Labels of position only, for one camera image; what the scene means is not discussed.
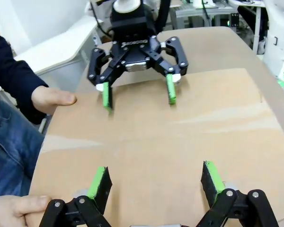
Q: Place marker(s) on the person's right hand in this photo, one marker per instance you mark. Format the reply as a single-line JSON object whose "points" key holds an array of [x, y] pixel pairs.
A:
{"points": [[11, 210]]}

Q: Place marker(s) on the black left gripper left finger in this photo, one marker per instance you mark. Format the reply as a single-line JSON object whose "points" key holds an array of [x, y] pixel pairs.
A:
{"points": [[85, 212]]}

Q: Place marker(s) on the white metal frame desk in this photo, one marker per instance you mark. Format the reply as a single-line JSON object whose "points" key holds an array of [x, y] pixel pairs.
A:
{"points": [[215, 9]]}

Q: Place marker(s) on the person's left hand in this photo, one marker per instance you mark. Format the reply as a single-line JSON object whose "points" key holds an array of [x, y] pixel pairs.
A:
{"points": [[52, 98]]}

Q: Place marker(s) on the white table with rounded corner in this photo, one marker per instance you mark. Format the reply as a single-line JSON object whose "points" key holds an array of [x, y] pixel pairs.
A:
{"points": [[61, 47]]}

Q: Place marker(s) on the person in dark sweater jeans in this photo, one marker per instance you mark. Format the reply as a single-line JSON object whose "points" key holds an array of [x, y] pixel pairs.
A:
{"points": [[9, 153]]}

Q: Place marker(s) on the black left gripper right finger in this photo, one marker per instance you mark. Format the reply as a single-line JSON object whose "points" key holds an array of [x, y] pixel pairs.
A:
{"points": [[229, 208]]}

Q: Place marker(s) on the person's left forearm dark sleeve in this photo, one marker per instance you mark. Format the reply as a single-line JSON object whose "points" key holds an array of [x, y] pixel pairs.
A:
{"points": [[11, 66]]}

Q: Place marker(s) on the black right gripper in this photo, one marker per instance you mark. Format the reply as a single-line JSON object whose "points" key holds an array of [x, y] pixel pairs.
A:
{"points": [[132, 47]]}

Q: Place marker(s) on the small black box on desk leg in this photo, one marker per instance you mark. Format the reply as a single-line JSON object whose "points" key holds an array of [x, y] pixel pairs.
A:
{"points": [[234, 20]]}

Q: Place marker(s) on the brown cardboard box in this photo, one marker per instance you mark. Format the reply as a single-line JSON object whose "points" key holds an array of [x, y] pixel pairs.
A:
{"points": [[168, 137]]}

